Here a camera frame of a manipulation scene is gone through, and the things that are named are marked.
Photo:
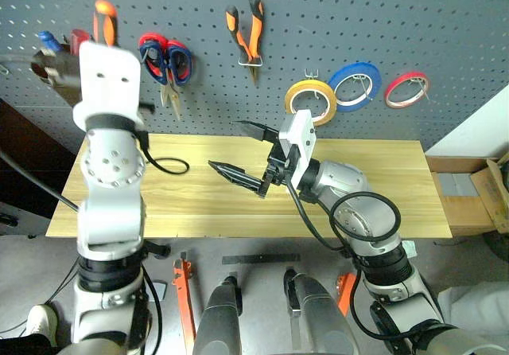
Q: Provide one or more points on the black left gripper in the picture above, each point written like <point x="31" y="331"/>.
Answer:
<point x="146" y="108"/>

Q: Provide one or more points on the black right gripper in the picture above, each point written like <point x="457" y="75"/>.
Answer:
<point x="278" y="168"/>

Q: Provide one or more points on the yellow tape roll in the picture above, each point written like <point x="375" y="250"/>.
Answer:
<point x="292" y="100"/>

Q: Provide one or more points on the orange black needle-nose pliers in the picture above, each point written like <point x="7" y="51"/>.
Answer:
<point x="250" y="36"/>

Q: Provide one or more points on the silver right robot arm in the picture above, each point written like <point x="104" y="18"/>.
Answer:
<point x="346" y="180"/>

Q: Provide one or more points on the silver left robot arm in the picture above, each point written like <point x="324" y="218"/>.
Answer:
<point x="113" y="172"/>

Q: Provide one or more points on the grey metal pegboard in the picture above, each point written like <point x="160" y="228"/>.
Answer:
<point x="397" y="20"/>

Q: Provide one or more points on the silver pegboard hook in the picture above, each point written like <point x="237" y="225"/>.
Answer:
<point x="249" y="62"/>
<point x="421" y="88"/>
<point x="3" y="68"/>
<point x="364" y="86"/>
<point x="312" y="74"/>

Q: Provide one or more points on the flat black bar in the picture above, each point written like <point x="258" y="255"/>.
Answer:
<point x="260" y="259"/>

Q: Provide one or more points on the blue tape roll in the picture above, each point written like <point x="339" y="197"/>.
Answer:
<point x="338" y="80"/>

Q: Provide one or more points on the black cabinet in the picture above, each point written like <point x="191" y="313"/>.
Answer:
<point x="24" y="152"/>

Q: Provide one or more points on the orange bar clamp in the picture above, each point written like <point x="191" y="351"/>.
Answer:
<point x="346" y="291"/>
<point x="183" y="291"/>

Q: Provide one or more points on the red tape roll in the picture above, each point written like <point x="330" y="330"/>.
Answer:
<point x="391" y="92"/>

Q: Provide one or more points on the dark rounded shape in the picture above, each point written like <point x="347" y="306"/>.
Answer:
<point x="218" y="323"/>
<point x="318" y="315"/>

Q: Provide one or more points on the brown cardboard box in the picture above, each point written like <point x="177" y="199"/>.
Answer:
<point x="465" y="215"/>

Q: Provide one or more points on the white sneaker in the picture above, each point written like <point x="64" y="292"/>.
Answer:
<point x="41" y="325"/>

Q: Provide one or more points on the grey trouser leg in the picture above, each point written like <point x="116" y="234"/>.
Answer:
<point x="477" y="307"/>

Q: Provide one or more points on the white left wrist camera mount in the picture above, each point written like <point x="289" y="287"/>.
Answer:
<point x="107" y="80"/>

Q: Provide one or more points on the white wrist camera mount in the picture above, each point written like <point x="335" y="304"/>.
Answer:
<point x="302" y="132"/>
<point x="107" y="80"/>

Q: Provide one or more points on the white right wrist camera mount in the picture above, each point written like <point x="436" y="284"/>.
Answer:
<point x="302" y="132"/>

